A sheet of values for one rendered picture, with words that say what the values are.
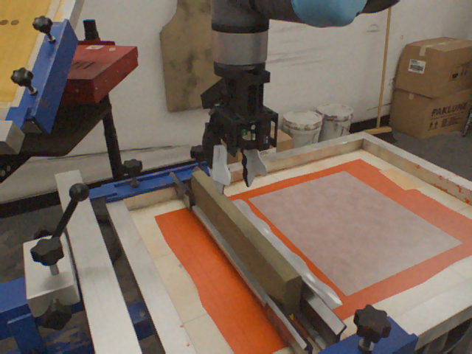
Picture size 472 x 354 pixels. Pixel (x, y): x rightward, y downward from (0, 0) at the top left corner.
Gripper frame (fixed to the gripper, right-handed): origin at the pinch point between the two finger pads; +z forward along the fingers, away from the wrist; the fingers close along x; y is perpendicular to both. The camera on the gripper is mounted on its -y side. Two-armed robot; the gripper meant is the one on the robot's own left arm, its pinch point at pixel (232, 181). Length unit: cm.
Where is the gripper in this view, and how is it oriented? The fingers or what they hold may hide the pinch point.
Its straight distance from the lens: 63.2
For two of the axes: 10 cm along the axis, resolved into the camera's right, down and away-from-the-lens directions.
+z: -0.1, 8.6, 5.1
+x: 8.8, -2.4, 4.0
